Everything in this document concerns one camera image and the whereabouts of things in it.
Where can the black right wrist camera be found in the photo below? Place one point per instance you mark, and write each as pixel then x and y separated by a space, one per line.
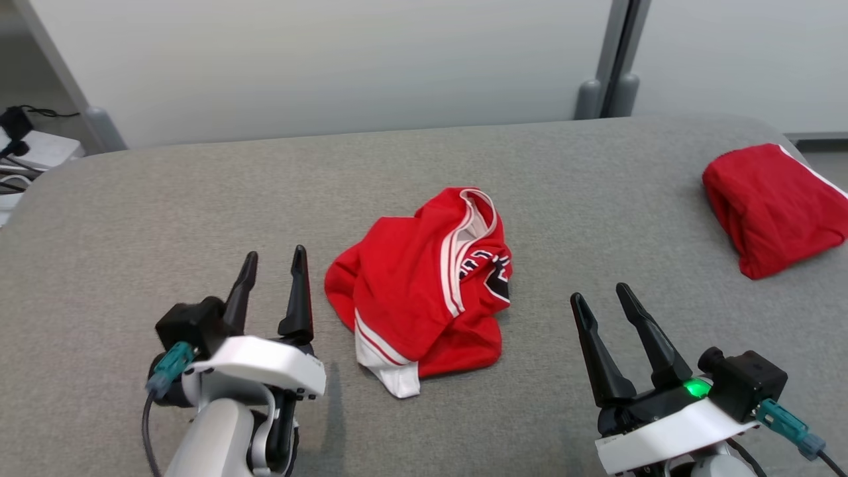
pixel 748 384

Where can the grey double partition post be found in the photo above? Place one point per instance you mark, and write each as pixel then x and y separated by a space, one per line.
pixel 616 59

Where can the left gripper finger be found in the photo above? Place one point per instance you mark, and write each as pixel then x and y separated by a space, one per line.
pixel 298 305
pixel 240 298

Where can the grey single partition post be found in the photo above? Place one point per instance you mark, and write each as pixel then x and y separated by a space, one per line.
pixel 66 73

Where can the red shorts white stripe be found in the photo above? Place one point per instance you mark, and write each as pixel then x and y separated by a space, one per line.
pixel 775 212

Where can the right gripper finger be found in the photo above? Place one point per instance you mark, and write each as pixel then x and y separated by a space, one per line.
pixel 599 361
pixel 652 338

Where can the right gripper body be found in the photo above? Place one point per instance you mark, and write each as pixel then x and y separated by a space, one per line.
pixel 662 430

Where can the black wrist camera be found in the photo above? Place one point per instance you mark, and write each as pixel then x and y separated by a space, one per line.
pixel 748 384
pixel 192 324

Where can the wide white partition panel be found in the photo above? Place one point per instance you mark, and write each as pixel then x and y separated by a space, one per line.
pixel 331 66

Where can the narrow white partition panel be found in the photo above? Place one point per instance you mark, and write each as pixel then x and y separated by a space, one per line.
pixel 748 59

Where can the black power adapter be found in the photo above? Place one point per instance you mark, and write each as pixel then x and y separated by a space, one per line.
pixel 14 126

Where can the teal left camera connector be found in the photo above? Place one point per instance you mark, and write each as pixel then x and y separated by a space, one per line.
pixel 171 368

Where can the grey fabric sofa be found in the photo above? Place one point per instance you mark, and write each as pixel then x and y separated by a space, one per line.
pixel 424 172

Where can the teal camera connector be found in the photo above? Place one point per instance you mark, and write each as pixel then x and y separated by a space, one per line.
pixel 788 424
pixel 171 368

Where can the white power strip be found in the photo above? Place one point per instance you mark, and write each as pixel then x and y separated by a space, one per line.
pixel 13 199
pixel 46 149

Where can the red white numbered jersey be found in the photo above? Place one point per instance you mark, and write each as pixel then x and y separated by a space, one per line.
pixel 411 285

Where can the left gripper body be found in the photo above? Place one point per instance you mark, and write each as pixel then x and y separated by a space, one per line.
pixel 265 364

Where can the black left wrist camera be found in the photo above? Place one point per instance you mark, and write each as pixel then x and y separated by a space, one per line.
pixel 192 324

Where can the teal right camera connector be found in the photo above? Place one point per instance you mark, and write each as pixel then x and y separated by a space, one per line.
pixel 788 424

